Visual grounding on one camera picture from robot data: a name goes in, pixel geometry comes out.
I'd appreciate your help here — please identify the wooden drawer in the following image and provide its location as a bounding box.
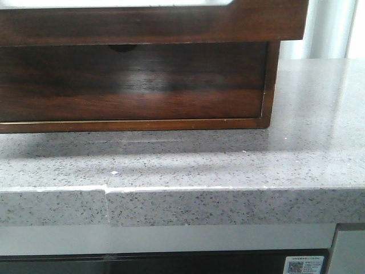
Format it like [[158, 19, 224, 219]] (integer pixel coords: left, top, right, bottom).
[[1, 1, 309, 46], [0, 41, 269, 123]]

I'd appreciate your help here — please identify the grey cabinet door panel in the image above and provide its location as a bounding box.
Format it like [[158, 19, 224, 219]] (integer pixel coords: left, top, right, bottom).
[[328, 223, 364, 273]]

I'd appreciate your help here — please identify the white QR code sticker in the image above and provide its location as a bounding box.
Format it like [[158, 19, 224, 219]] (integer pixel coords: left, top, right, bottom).
[[283, 256, 325, 274]]

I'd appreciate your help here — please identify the white curtain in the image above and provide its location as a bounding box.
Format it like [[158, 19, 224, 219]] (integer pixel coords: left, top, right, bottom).
[[279, 0, 364, 59]]

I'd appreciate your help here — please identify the black appliance under counter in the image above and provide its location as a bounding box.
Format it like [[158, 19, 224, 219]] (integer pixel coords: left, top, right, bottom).
[[1, 249, 329, 273]]

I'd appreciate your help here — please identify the dark wooden drawer cabinet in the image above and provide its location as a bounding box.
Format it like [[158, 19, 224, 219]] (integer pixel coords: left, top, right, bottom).
[[0, 39, 282, 134]]

